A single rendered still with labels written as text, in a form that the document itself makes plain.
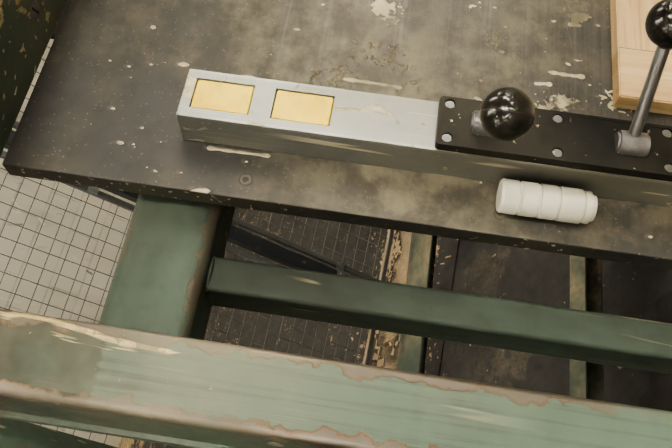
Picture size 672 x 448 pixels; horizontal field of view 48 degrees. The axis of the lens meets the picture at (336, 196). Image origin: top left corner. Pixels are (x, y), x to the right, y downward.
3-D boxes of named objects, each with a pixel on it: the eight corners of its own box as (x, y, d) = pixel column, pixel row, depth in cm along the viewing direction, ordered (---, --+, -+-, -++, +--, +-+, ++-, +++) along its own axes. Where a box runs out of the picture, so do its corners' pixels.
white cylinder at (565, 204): (494, 218, 64) (587, 231, 64) (501, 202, 62) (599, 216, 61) (495, 188, 66) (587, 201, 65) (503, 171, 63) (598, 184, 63)
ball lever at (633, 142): (655, 170, 61) (714, 9, 54) (608, 164, 61) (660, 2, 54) (644, 148, 64) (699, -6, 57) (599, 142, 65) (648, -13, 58)
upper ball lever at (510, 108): (502, 151, 64) (536, 143, 51) (458, 145, 64) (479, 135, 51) (509, 106, 64) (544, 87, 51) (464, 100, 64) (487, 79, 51)
